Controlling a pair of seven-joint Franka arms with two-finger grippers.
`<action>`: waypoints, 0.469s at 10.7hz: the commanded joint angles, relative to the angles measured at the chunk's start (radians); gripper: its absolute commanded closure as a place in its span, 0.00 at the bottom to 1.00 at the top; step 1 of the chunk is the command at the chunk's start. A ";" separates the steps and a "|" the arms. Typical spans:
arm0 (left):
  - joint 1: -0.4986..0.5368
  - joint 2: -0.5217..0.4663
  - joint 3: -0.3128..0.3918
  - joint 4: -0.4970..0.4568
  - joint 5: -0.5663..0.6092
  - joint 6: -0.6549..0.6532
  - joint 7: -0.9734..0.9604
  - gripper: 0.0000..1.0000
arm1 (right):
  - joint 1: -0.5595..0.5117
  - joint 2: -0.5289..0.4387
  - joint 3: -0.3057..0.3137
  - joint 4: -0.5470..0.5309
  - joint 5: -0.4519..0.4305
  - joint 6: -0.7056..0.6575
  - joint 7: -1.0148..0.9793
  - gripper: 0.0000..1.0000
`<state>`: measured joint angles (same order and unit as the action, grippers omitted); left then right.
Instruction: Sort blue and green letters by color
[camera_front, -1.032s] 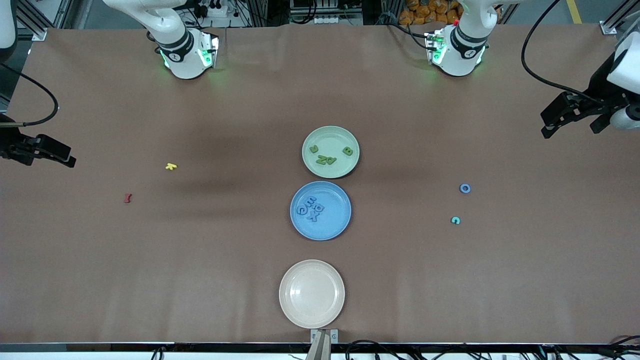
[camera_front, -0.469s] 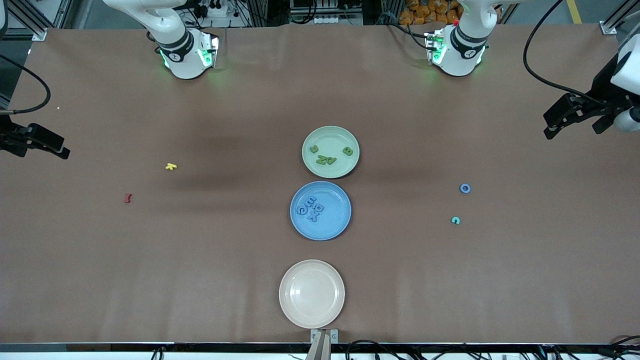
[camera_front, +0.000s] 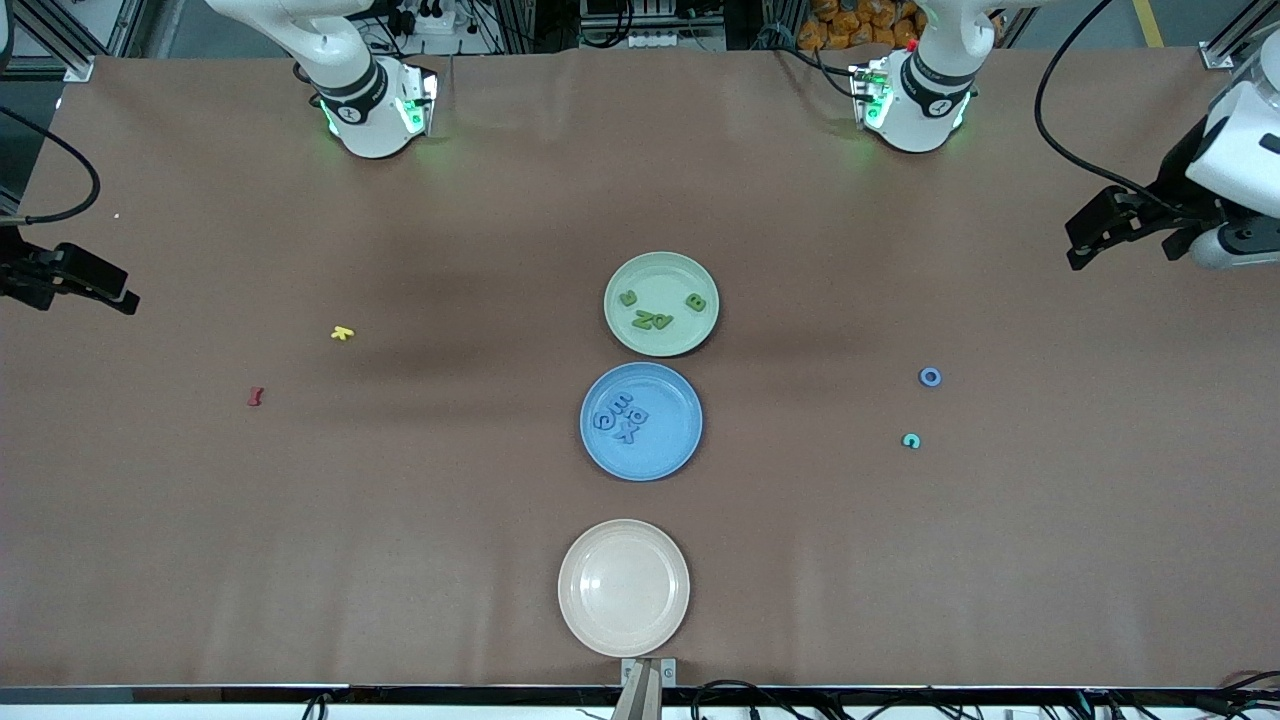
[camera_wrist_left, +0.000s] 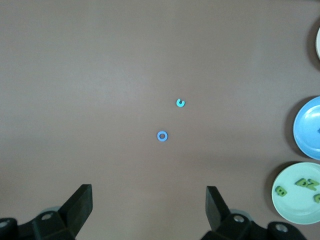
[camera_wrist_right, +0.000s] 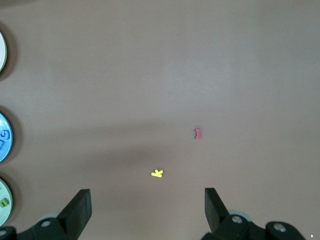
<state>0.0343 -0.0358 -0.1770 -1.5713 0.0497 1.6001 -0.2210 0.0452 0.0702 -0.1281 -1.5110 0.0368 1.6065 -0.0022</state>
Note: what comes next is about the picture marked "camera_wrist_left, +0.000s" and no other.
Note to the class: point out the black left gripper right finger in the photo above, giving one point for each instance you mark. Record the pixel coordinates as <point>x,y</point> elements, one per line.
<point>216,211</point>

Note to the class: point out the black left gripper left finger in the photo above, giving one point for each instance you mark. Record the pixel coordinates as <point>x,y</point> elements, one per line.
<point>77,210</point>

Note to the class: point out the green letter B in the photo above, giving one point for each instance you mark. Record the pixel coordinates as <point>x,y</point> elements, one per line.
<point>281,191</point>

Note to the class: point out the green letter P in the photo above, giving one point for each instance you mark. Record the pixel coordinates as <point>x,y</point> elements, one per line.
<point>301,182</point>

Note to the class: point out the green letter N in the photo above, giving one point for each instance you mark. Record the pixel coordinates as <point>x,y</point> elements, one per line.
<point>312,184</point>

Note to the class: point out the green letter E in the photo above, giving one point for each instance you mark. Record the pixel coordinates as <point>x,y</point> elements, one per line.
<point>317,198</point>

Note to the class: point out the green plate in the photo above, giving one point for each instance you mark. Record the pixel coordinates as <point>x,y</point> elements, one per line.
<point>292,207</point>

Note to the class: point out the blue letter O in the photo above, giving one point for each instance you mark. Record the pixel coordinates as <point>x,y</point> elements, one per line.
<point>159,136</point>

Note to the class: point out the teal letter C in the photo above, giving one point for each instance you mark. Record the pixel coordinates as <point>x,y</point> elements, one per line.
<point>178,103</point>

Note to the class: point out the blue plate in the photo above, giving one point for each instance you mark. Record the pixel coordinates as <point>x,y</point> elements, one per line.
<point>306,135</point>

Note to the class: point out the beige plate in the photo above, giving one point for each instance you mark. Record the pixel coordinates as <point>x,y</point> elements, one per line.
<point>318,42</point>

